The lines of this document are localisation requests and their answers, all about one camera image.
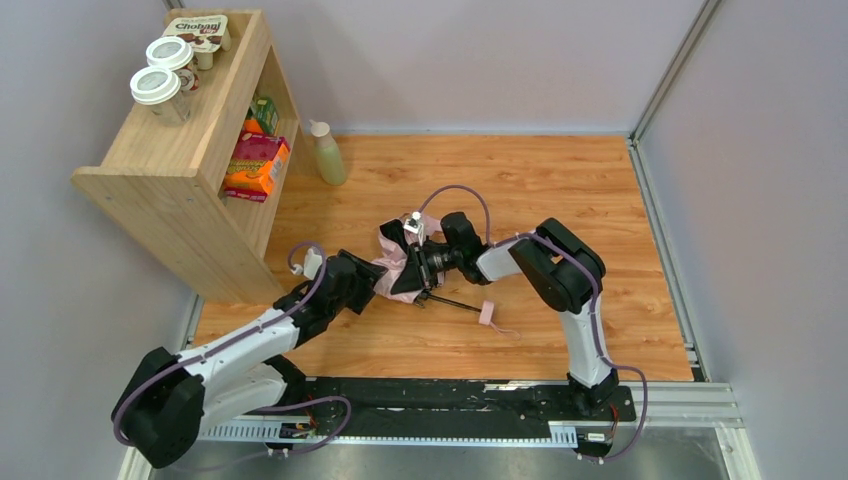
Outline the white lidded jar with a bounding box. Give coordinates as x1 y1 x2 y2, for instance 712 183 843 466
129 66 190 126
145 36 199 93

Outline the Chobani yogurt pack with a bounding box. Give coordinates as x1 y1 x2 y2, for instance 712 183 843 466
163 14 232 71

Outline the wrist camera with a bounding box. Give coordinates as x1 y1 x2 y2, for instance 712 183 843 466
403 211 426 245
291 253 323 280

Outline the white lidded jar rear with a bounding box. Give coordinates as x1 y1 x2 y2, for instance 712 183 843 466
145 36 199 93

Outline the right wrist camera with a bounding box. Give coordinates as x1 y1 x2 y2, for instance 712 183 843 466
403 211 426 245

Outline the pink folding umbrella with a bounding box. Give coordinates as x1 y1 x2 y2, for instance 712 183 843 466
372 211 521 340

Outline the white lidded jar front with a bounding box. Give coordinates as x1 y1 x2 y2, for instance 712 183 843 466
129 66 190 126

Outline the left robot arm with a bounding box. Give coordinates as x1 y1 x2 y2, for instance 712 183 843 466
111 242 388 468

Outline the green squeeze bottle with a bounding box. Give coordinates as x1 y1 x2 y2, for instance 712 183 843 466
310 120 347 186

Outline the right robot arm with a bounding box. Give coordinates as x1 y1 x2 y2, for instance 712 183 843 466
375 212 619 415

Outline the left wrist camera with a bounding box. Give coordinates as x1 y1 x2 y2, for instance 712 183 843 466
291 253 323 280

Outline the wooden shelf unit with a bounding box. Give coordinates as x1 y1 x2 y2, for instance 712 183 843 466
71 9 317 303

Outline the green carton on shelf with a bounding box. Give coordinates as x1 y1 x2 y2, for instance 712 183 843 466
245 96 279 136

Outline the orange pink snack box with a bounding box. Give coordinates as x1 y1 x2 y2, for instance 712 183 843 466
222 130 290 203

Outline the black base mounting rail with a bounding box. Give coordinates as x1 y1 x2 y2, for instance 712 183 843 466
253 377 638 441

